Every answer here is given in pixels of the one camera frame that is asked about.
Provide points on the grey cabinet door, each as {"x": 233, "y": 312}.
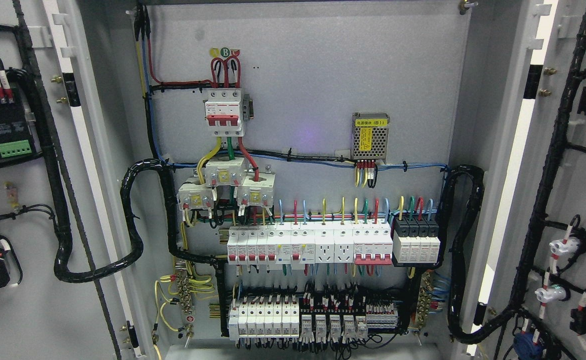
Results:
{"x": 43, "y": 318}
{"x": 515, "y": 240}

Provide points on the white current transformer cluster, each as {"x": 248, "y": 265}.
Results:
{"x": 225, "y": 177}

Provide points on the metal mesh power supply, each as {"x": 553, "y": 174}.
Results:
{"x": 370, "y": 133}

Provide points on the white socket breaker row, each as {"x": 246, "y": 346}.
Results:
{"x": 311, "y": 243}

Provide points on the red main circuit breaker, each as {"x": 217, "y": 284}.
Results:
{"x": 227, "y": 111}

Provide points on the black white surge protector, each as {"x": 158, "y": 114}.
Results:
{"x": 416, "y": 243}

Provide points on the lower relay terminal row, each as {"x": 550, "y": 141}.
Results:
{"x": 310, "y": 319}

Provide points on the black meter housing rear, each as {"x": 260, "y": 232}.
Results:
{"x": 16, "y": 138}

